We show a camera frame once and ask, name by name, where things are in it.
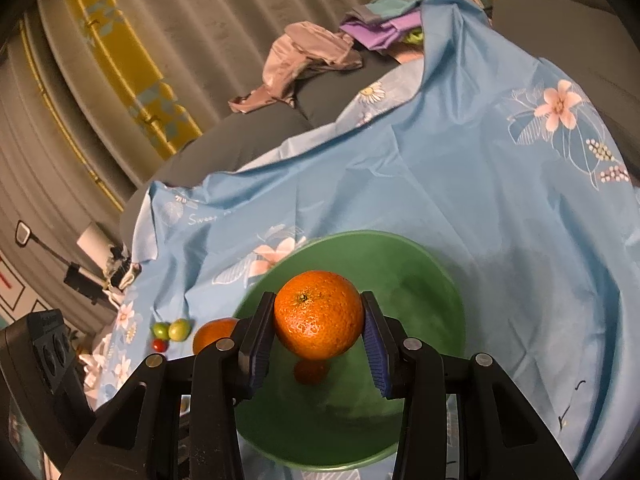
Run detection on large orange mandarin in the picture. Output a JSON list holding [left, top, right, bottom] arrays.
[[192, 318, 238, 356]]

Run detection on yellow-green jujube fruit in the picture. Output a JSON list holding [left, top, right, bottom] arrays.
[[168, 318, 192, 342]]

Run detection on green plastic bowl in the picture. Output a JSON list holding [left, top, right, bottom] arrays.
[[235, 231, 465, 470]]

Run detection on black device on stand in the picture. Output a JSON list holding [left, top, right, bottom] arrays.
[[14, 220, 115, 310]]

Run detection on small red cherry tomato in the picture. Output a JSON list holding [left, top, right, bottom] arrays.
[[152, 339, 168, 353]]

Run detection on green jujube fruit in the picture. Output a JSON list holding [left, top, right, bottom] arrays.
[[152, 322, 169, 341]]

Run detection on white paper roll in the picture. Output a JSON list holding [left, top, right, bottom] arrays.
[[76, 222, 116, 270]]

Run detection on light blue floral cloth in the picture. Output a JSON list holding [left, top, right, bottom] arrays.
[[98, 0, 639, 479]]

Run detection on grey curtain yellow pattern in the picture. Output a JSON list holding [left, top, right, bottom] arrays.
[[1, 0, 370, 335]]

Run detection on pink-grey crumpled garment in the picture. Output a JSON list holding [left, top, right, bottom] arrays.
[[228, 21, 363, 114]]

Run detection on purple folded clothes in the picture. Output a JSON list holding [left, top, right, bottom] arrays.
[[340, 0, 423, 51]]

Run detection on dark grey sofa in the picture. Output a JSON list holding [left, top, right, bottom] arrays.
[[118, 0, 640, 246]]

